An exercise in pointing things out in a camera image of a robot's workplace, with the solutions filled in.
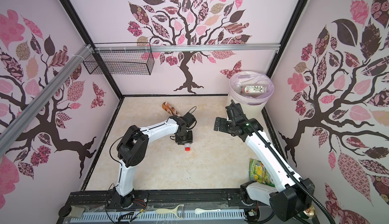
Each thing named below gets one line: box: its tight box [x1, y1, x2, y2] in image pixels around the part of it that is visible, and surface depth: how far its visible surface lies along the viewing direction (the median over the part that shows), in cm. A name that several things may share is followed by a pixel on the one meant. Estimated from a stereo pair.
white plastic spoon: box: [194, 207, 222, 215], surface depth 72 cm
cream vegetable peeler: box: [155, 204, 185, 220], surface depth 72 cm
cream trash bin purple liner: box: [226, 70, 275, 120], surface depth 92 cm
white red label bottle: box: [239, 85, 268, 96], surface depth 92 cm
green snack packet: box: [248, 158, 276, 188], surface depth 82 cm
